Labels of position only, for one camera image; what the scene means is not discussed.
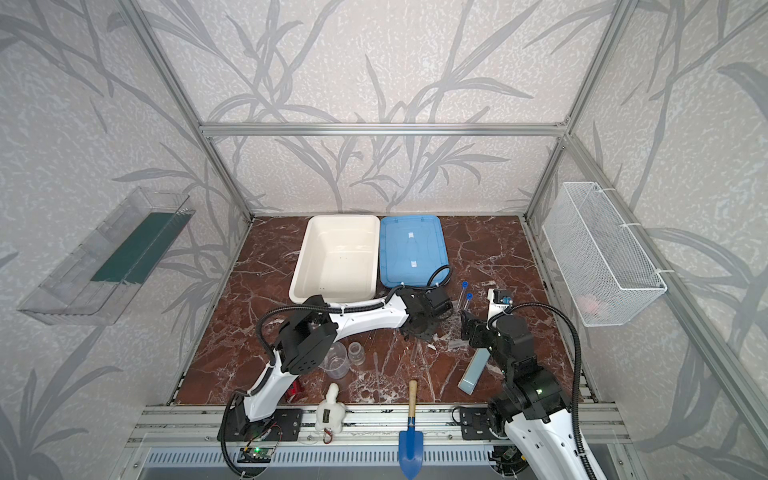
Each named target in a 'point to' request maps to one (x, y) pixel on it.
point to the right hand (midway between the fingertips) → (476, 303)
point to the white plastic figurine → (331, 412)
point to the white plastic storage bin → (339, 259)
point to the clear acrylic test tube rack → (450, 331)
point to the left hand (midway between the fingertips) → (428, 324)
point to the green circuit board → (255, 455)
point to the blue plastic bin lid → (413, 249)
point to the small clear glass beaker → (356, 353)
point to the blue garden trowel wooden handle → (411, 441)
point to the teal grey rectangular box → (474, 370)
